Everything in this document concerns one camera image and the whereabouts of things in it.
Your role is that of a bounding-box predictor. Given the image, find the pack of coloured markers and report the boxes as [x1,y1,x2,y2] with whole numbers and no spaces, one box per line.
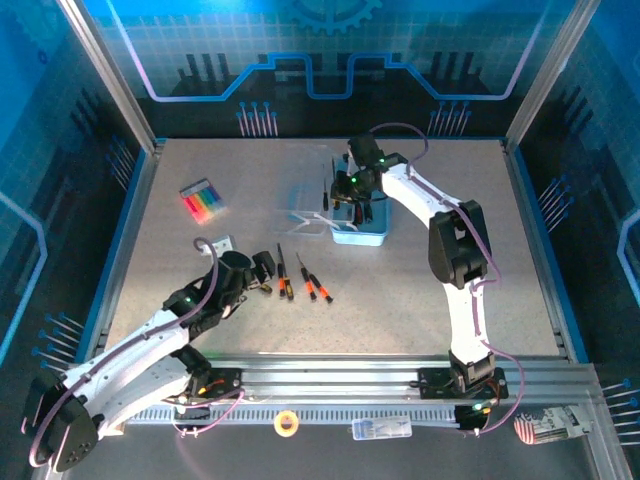
[178,178,229,224]

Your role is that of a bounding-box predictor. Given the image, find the long red black screwdriver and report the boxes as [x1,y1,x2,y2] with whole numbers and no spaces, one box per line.
[295,252,318,301]

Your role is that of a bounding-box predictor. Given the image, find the yellow tape roll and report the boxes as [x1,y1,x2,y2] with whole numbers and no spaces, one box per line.
[273,412,299,436]

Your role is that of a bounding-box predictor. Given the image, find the clear plastic label card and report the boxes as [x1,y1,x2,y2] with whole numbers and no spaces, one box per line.
[351,416,414,441]

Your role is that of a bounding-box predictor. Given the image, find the black controller box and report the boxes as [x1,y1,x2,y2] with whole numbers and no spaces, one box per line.
[454,404,496,434]

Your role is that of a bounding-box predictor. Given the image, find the striped printed packet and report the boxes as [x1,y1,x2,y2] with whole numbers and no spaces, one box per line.
[513,405,594,445]

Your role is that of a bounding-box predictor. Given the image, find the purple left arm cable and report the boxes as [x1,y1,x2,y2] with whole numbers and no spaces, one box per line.
[20,237,249,469]

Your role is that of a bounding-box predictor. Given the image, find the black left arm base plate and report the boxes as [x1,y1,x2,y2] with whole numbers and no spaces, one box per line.
[151,366,242,401]

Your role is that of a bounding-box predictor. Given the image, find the aluminium frame rail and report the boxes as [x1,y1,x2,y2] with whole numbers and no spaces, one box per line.
[62,352,601,409]

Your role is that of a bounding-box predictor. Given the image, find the grey slotted cable duct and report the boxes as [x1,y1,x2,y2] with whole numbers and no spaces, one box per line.
[124,403,464,426]

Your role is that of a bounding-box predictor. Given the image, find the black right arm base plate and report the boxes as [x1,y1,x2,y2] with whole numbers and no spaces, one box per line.
[417,366,510,401]

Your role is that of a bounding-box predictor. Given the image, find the aluminium frame post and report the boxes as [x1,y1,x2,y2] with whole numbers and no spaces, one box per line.
[503,0,604,151]
[58,0,167,154]

